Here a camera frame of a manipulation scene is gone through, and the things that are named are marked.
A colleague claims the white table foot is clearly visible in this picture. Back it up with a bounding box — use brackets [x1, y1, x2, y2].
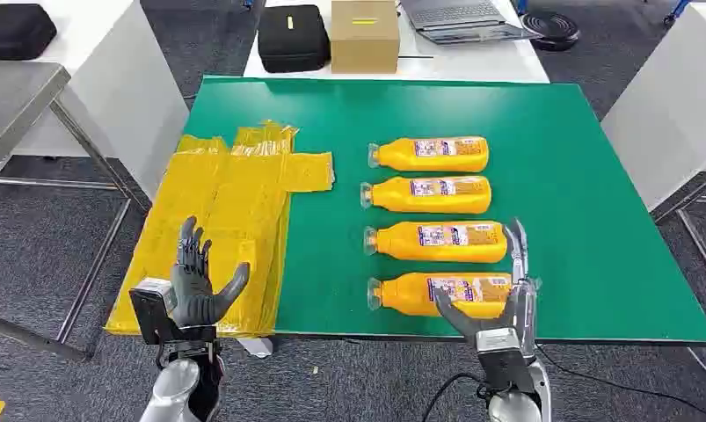
[236, 338, 275, 360]

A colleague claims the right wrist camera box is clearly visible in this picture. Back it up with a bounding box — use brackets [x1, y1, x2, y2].
[476, 327, 538, 396]

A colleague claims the bare white table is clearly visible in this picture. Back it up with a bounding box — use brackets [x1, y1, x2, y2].
[600, 1, 706, 293]

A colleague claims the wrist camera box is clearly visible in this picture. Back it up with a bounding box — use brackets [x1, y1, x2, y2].
[129, 277, 179, 346]
[476, 327, 538, 396]

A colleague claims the black round disc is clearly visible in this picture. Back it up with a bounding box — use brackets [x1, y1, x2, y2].
[520, 10, 581, 53]

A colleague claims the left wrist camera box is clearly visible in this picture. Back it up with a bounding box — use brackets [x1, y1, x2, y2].
[129, 277, 179, 346]

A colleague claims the steel frame table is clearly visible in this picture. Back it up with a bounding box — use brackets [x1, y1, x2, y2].
[0, 61, 153, 362]

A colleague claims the brown cardboard box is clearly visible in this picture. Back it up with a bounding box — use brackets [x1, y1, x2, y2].
[330, 0, 402, 75]

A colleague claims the white table with boxes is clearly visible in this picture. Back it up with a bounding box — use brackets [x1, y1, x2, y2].
[243, 0, 550, 84]

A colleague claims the black zip case, flat tag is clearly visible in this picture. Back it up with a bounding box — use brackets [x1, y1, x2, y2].
[0, 3, 58, 62]

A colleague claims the orange drink bottle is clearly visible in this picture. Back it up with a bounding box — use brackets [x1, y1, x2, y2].
[360, 175, 493, 215]
[367, 272, 513, 320]
[368, 135, 491, 173]
[362, 220, 509, 265]

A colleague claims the green table mat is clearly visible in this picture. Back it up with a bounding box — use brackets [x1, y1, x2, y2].
[183, 76, 706, 346]

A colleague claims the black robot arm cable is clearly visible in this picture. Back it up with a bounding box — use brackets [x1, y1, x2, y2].
[420, 372, 488, 422]

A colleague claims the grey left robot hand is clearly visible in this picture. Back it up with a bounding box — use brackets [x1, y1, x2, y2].
[169, 216, 251, 329]

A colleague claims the yellow plastic sheet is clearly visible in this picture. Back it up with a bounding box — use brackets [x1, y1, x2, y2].
[105, 119, 336, 339]

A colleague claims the black zip case, upright tag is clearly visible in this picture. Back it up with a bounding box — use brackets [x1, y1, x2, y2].
[257, 4, 332, 75]

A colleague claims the black floor cable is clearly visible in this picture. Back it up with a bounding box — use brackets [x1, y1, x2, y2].
[535, 345, 703, 422]

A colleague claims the grey laptop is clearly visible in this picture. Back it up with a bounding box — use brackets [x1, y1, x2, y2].
[400, 0, 543, 46]

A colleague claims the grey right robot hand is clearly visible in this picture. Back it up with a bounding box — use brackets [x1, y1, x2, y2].
[433, 217, 540, 356]

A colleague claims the blue chair base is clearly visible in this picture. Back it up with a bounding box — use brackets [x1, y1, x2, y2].
[664, 0, 693, 27]

